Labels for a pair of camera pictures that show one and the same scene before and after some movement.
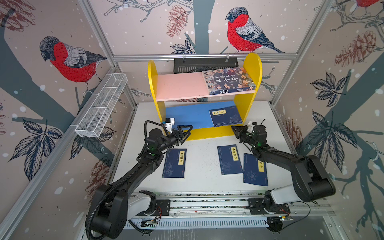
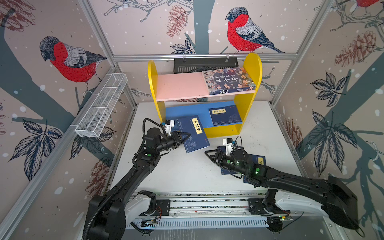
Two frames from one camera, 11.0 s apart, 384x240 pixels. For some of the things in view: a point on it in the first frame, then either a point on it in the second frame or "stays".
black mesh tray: x=194 y=65 stays
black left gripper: x=179 y=135 stays
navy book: x=225 y=116 stays
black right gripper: x=239 y=132 to x=219 y=153
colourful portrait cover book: x=227 y=81 stays
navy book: x=175 y=163 to x=197 y=140
